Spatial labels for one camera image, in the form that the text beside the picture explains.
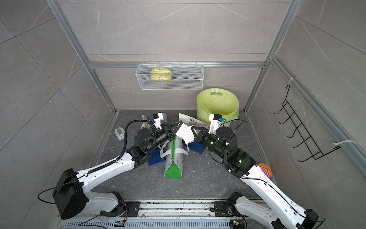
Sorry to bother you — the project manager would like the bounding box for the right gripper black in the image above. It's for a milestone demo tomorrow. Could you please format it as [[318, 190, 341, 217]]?
[[192, 126, 227, 161]]

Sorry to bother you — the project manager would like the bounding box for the white paper receipt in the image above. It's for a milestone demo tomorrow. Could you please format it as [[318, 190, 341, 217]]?
[[178, 123, 194, 144]]

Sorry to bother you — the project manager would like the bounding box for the green white paper bag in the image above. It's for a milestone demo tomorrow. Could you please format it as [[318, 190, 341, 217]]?
[[160, 137, 189, 178]]

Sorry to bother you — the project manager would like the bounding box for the blue white paper bag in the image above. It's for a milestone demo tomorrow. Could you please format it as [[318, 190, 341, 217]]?
[[141, 122, 165, 166], [179, 113, 209, 155]]

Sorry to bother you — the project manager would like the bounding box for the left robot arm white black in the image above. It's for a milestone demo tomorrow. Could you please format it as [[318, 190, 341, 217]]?
[[51, 121, 183, 220]]

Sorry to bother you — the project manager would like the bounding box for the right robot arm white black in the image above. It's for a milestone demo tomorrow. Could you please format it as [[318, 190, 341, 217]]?
[[191, 126, 324, 229]]

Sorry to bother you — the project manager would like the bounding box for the green trash bag liner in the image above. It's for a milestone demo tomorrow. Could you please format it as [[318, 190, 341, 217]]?
[[196, 88, 240, 124]]

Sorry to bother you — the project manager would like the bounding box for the small grey white device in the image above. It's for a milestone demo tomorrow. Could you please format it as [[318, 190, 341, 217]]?
[[114, 127, 125, 141]]

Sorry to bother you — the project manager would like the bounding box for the yellow wipes pack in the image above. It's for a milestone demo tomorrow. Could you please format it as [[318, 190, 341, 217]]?
[[150, 67, 172, 81]]

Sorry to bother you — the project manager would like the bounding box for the plush doll orange hat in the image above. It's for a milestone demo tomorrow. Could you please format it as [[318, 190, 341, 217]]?
[[258, 163, 273, 178]]

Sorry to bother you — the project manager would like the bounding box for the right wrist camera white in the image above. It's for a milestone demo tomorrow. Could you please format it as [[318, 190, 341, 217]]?
[[209, 114, 225, 135]]

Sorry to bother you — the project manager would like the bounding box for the white wire mesh basket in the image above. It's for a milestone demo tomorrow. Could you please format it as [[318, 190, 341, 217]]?
[[135, 64, 205, 90]]

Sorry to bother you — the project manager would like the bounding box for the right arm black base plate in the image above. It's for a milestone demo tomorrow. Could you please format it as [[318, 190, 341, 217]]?
[[210, 201, 246, 217]]

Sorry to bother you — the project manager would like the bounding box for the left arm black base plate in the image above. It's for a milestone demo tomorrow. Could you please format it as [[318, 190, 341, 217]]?
[[100, 201, 141, 217]]

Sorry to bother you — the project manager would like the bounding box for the black wire hook rack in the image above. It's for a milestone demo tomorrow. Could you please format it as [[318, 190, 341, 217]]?
[[274, 85, 341, 163]]

